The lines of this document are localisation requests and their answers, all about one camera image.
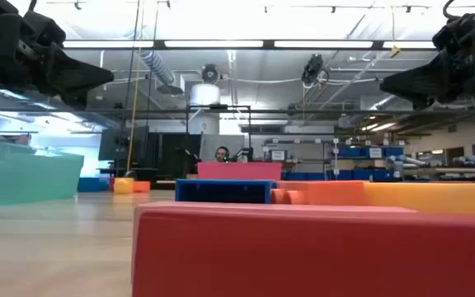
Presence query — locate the small blue block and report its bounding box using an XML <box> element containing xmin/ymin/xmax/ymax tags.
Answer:
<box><xmin>175</xmin><ymin>178</ymin><xmax>278</xmax><ymax>205</ymax></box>

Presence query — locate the black hanging camera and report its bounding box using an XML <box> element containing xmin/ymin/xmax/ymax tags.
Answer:
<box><xmin>301</xmin><ymin>53</ymin><xmax>325</xmax><ymax>86</ymax></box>
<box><xmin>201</xmin><ymin>64</ymin><xmax>221</xmax><ymax>83</ymax></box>

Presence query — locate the person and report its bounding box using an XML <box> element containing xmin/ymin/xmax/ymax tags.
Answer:
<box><xmin>214</xmin><ymin>145</ymin><xmax>233</xmax><ymax>163</ymax></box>

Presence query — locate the grey partition panel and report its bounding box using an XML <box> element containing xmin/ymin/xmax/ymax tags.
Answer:
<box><xmin>200</xmin><ymin>134</ymin><xmax>245</xmax><ymax>163</ymax></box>

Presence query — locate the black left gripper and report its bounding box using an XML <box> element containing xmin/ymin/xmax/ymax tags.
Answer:
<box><xmin>0</xmin><ymin>0</ymin><xmax>115</xmax><ymax>110</ymax></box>

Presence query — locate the red plastic bin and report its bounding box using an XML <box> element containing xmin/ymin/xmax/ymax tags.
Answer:
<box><xmin>197</xmin><ymin>162</ymin><xmax>284</xmax><ymax>182</ymax></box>

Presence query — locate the black monitor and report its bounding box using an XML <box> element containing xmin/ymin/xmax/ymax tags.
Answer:
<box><xmin>98</xmin><ymin>126</ymin><xmax>150</xmax><ymax>163</ymax></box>

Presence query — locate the yellow hanging cable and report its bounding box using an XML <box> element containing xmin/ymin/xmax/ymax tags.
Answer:
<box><xmin>125</xmin><ymin>40</ymin><xmax>142</xmax><ymax>174</ymax></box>

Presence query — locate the long pink block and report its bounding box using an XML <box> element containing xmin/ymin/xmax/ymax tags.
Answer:
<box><xmin>134</xmin><ymin>201</ymin><xmax>418</xmax><ymax>214</ymax></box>

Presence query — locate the yellow block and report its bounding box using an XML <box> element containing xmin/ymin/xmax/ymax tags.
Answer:
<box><xmin>363</xmin><ymin>181</ymin><xmax>475</xmax><ymax>219</ymax></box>
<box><xmin>113</xmin><ymin>177</ymin><xmax>135</xmax><ymax>195</ymax></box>

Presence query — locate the white cylindrical lamp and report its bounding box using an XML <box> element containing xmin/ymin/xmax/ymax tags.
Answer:
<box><xmin>190</xmin><ymin>82</ymin><xmax>221</xmax><ymax>106</ymax></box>

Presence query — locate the rounded blue block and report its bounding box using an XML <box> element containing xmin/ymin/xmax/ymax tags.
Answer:
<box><xmin>77</xmin><ymin>177</ymin><xmax>111</xmax><ymax>193</ymax></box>

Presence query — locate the silver flexible duct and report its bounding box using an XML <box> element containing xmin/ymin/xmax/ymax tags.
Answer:
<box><xmin>140</xmin><ymin>49</ymin><xmax>176</xmax><ymax>86</ymax></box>

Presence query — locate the black horizontal rail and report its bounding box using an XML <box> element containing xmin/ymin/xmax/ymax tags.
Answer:
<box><xmin>0</xmin><ymin>107</ymin><xmax>475</xmax><ymax>117</ymax></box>

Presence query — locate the green translucent plastic bin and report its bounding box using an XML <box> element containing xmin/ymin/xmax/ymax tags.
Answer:
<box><xmin>0</xmin><ymin>141</ymin><xmax>85</xmax><ymax>207</ymax></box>

